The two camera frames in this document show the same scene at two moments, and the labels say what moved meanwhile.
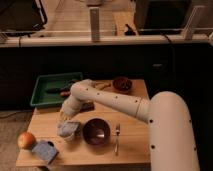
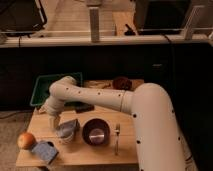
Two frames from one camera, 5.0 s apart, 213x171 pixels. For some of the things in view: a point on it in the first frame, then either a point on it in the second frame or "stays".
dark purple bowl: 96,131 stays
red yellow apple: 26,140 stays
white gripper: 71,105 -> 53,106
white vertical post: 94,24 stays
